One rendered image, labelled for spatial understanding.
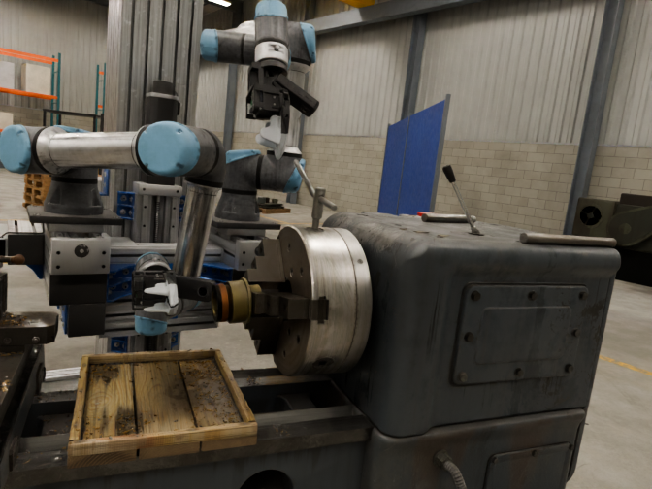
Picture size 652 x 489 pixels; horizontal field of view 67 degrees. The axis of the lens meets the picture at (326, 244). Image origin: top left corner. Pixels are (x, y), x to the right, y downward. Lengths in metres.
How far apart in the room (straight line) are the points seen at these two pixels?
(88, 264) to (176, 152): 0.43
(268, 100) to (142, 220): 0.70
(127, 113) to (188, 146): 0.64
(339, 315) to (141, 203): 0.91
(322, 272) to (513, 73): 11.87
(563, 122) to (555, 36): 1.88
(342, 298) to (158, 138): 0.53
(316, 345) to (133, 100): 1.07
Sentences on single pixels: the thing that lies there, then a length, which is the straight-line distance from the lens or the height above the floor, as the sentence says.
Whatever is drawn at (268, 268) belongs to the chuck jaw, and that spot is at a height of 1.14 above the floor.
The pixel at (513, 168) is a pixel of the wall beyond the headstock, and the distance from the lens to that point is 12.17.
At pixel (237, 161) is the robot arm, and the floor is 1.35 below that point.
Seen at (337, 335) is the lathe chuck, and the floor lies 1.06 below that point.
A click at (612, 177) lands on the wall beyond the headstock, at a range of 11.31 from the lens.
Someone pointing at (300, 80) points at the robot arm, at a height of 1.63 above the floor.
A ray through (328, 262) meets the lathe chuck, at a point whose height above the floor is 1.19.
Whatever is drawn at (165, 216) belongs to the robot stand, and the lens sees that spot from 1.67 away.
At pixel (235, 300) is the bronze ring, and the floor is 1.09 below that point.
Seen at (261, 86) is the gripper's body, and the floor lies 1.52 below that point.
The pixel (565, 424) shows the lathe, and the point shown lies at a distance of 1.34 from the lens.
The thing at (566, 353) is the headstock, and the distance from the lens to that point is 1.25.
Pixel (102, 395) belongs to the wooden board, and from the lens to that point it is 1.08.
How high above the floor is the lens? 1.36
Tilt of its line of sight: 9 degrees down
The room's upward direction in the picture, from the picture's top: 6 degrees clockwise
